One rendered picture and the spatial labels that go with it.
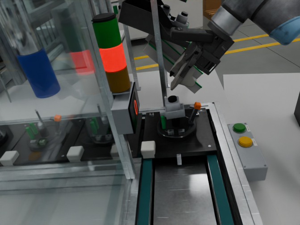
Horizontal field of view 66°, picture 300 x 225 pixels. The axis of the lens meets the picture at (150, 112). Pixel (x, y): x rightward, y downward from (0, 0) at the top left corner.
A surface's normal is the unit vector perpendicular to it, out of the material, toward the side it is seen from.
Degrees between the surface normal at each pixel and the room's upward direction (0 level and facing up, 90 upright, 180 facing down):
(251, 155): 0
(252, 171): 90
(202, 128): 0
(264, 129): 0
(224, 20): 72
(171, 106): 90
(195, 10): 90
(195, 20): 90
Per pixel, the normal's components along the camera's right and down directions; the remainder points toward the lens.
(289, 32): -0.59, 0.40
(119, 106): -0.14, -0.81
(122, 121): -0.04, 0.57
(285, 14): -0.29, -0.04
